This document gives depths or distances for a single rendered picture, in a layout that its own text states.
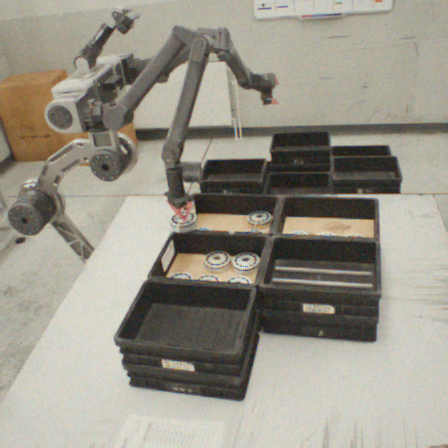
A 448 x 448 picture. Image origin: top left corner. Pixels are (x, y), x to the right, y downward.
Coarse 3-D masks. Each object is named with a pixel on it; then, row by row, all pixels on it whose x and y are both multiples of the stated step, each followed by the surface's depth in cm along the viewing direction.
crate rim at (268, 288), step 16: (272, 240) 188; (304, 240) 187; (320, 240) 186; (336, 240) 184; (352, 240) 183; (368, 240) 182; (272, 288) 166; (288, 288) 165; (304, 288) 164; (320, 288) 163
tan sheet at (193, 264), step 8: (176, 256) 203; (184, 256) 203; (192, 256) 202; (200, 256) 202; (232, 256) 199; (176, 264) 199; (184, 264) 198; (192, 264) 198; (200, 264) 197; (232, 264) 195; (168, 272) 195; (176, 272) 195; (192, 272) 194; (200, 272) 193; (208, 272) 193; (224, 272) 192; (232, 272) 191; (256, 272) 190; (224, 280) 188
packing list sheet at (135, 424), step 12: (132, 420) 155; (144, 420) 155; (156, 420) 154; (168, 420) 154; (180, 420) 153; (192, 420) 153; (132, 432) 151; (144, 432) 151; (156, 432) 151; (168, 432) 150; (180, 432) 150; (192, 432) 149; (204, 432) 149; (216, 432) 148; (120, 444) 148; (132, 444) 148; (144, 444) 147; (156, 444) 147; (168, 444) 147; (180, 444) 146; (192, 444) 146; (204, 444) 146; (216, 444) 145
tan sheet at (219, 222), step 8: (200, 216) 227; (208, 216) 226; (216, 216) 225; (224, 216) 225; (232, 216) 224; (240, 216) 223; (272, 216) 220; (200, 224) 221; (208, 224) 221; (216, 224) 220; (224, 224) 219; (232, 224) 219; (240, 224) 218; (264, 232) 211
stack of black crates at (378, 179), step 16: (336, 160) 314; (352, 160) 312; (368, 160) 310; (384, 160) 308; (336, 176) 314; (352, 176) 312; (368, 176) 310; (384, 176) 308; (400, 176) 285; (336, 192) 296; (352, 192) 294; (368, 192) 291; (384, 192) 290; (400, 192) 290
